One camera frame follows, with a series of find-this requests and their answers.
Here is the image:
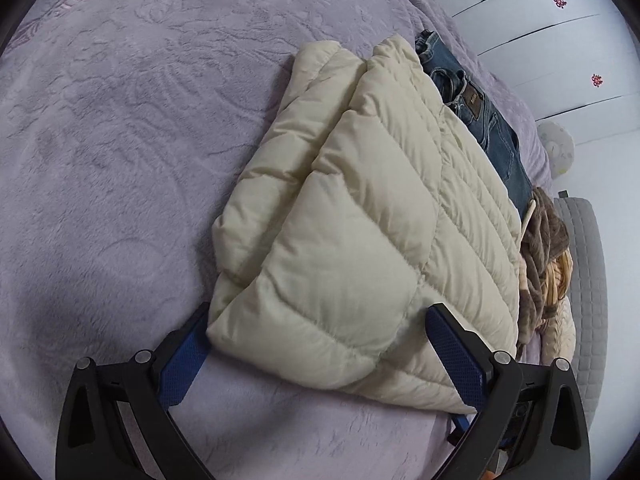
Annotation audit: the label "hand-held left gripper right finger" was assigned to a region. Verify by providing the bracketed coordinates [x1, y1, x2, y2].
[426, 302, 592, 480]

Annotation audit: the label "blue denim jeans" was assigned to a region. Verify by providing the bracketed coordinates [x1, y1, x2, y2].
[414, 30, 535, 218]

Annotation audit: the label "cream quilted down jacket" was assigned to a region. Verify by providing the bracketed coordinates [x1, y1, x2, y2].
[206, 34, 523, 416]

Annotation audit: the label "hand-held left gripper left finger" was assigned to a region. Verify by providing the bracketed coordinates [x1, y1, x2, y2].
[56, 301, 213, 480]

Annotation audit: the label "cream quilted cushion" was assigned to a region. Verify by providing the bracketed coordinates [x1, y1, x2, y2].
[540, 305, 578, 366]

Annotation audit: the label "beige striped garment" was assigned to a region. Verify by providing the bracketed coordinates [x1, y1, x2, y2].
[542, 250, 573, 321]

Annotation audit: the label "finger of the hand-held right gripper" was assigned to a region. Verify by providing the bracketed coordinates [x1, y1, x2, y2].
[446, 410, 473, 446]

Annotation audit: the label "purple fleece blanket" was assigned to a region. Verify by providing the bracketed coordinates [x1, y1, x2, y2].
[0, 0, 556, 480]

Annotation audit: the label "grey quilted headboard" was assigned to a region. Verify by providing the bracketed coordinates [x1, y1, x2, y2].
[552, 192, 613, 431]

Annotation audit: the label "white wardrobe doors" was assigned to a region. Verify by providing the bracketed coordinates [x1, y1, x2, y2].
[405, 0, 636, 146]

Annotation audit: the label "round pale plush toy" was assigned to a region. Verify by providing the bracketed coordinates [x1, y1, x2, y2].
[537, 120, 576, 178]

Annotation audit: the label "brown fuzzy garment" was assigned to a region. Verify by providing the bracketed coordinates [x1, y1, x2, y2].
[517, 187, 571, 346]

